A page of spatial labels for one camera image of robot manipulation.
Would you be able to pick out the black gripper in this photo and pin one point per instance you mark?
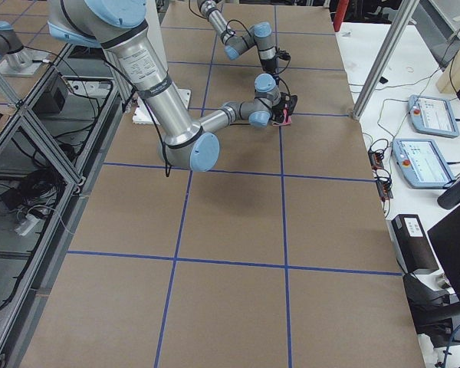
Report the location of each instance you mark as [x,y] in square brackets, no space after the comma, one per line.
[280,110]
[267,67]

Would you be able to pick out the pink towel with grey back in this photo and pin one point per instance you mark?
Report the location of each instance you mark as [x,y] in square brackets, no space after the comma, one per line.
[281,118]

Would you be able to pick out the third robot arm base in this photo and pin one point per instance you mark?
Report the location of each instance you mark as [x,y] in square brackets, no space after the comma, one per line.
[15,59]

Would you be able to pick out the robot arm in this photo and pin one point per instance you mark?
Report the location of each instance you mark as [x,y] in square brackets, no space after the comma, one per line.
[120,28]
[259,36]

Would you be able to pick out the near blue teach pendant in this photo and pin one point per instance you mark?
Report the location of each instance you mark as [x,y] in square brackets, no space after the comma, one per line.
[421,163]

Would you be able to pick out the blue teach pendant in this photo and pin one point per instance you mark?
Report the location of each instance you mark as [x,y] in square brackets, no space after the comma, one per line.
[421,163]
[433,116]

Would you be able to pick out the far blue teach pendant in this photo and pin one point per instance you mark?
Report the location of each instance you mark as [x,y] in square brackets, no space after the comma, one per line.
[433,116]

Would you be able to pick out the black box with white label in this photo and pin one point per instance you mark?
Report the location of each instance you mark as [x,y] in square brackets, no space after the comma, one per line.
[409,237]

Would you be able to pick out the black water bottle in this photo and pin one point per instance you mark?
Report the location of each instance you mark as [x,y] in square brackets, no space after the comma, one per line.
[451,197]

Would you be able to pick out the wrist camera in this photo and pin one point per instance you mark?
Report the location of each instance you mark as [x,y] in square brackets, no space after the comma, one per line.
[283,55]

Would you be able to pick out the aluminium frame post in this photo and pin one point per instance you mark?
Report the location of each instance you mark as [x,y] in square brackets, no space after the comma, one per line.
[386,50]

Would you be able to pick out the aluminium frame rack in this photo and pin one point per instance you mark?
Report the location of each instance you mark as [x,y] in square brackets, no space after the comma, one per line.
[54,128]

